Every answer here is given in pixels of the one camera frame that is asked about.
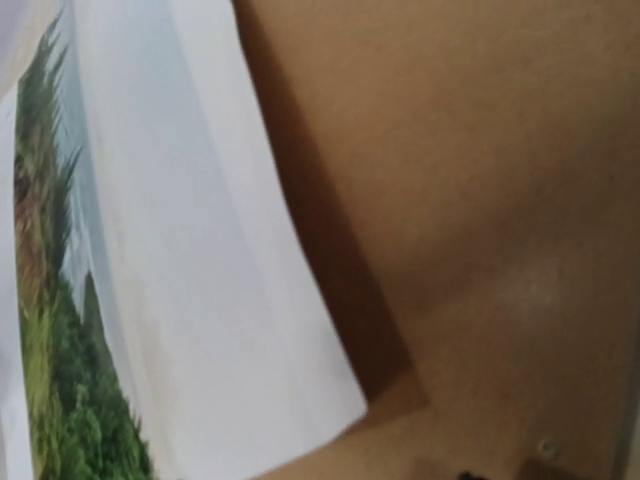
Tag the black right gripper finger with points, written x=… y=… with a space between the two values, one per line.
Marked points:
x=469 y=475

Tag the landscape photo print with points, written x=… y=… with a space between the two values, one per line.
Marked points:
x=159 y=319

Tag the brown cardboard backing board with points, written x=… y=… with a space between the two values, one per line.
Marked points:
x=464 y=177

